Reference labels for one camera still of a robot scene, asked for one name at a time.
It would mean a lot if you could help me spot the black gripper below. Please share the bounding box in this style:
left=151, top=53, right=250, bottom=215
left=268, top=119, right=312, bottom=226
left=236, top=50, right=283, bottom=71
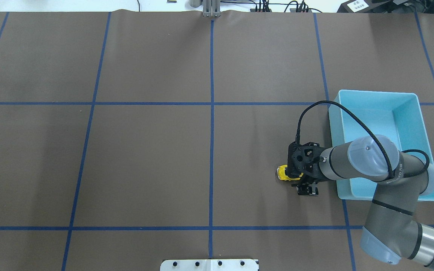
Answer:
left=297, top=167, right=329, bottom=196

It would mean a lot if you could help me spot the yellow beetle toy car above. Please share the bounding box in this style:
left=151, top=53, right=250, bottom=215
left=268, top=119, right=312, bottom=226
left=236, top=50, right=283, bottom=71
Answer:
left=276, top=164, right=304, bottom=181

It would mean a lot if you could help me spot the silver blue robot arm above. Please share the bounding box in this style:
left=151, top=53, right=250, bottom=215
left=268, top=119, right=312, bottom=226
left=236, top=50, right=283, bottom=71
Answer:
left=287, top=134, right=434, bottom=271

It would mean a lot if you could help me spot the light blue plastic bin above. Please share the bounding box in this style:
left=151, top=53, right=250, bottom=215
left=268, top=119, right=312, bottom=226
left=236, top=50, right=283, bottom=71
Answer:
left=329, top=90, right=434, bottom=202

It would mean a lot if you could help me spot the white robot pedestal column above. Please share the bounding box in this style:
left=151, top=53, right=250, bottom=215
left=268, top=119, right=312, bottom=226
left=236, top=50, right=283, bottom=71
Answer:
left=160, top=259, right=260, bottom=271

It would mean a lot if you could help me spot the aluminium frame post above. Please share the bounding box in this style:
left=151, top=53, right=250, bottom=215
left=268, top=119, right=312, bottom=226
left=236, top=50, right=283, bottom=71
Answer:
left=201, top=0, right=222, bottom=18

